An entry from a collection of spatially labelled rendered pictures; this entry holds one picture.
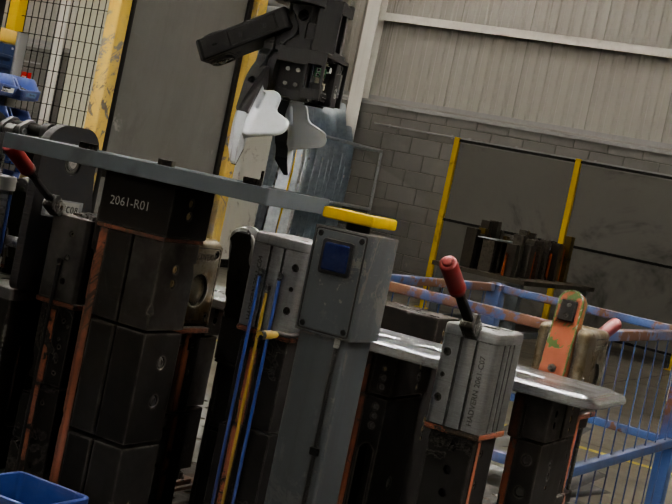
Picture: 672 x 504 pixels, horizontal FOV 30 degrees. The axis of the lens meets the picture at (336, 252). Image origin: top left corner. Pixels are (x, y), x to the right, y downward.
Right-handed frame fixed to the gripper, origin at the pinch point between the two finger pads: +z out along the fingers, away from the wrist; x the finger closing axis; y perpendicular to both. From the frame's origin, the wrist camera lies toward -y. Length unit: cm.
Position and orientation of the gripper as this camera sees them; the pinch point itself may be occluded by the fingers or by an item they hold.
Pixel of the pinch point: (254, 170)
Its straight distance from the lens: 140.1
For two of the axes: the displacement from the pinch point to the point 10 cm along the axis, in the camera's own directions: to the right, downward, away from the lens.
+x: 3.3, 0.2, 9.4
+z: -2.1, 9.8, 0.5
